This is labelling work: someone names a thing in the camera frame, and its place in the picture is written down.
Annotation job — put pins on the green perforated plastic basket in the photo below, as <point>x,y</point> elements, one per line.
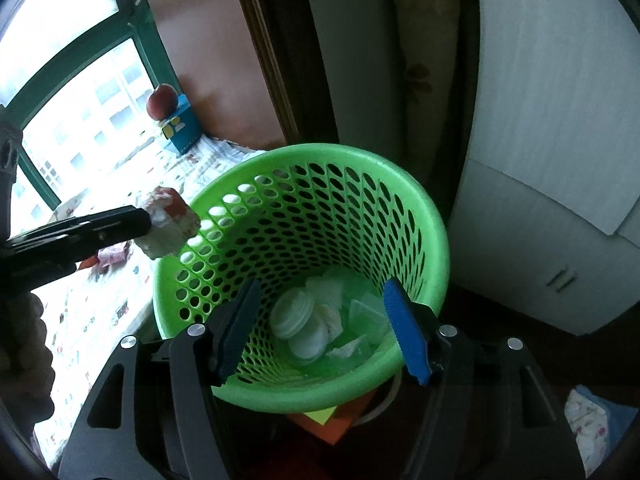
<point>320,152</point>

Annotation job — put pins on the blue dotted tissue box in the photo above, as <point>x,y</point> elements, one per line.
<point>182,130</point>

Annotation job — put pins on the white bucket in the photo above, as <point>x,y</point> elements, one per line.
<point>385,405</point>

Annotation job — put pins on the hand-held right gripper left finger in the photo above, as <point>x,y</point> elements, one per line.
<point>240,330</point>

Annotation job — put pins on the apartment building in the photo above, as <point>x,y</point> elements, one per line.
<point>100,110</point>

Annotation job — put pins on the green window frame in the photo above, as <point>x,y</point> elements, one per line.
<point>145,45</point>

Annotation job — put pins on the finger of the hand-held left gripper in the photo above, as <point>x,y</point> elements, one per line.
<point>110,230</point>

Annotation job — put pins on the white paper ball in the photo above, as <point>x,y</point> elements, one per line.
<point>170,235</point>

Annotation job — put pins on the blue and white cloth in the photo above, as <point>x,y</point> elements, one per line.
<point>595,425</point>

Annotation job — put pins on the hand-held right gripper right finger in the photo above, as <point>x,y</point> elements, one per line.
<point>407,330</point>

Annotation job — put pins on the crumpled white tissue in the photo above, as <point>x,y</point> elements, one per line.
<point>327,310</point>

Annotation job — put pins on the printed blanket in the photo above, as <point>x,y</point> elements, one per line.
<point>100,320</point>

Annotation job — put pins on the clear plastic container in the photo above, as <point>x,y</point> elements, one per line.
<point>367,317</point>

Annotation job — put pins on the brown wooden door frame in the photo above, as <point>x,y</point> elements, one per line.
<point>265,60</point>

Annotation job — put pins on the white plastic lid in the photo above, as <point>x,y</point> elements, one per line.
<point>292,312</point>
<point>312,342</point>

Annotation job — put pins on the floral curtain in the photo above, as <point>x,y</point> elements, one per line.
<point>415,80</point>

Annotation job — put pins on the red apple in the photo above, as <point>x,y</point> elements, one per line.
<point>161,102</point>

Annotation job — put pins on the person's left hand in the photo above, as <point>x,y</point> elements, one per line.
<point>25,355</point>

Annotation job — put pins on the white cabinet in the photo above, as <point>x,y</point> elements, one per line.
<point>550,110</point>

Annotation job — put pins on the pink patterned wrapper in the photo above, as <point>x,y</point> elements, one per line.
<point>114,254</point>

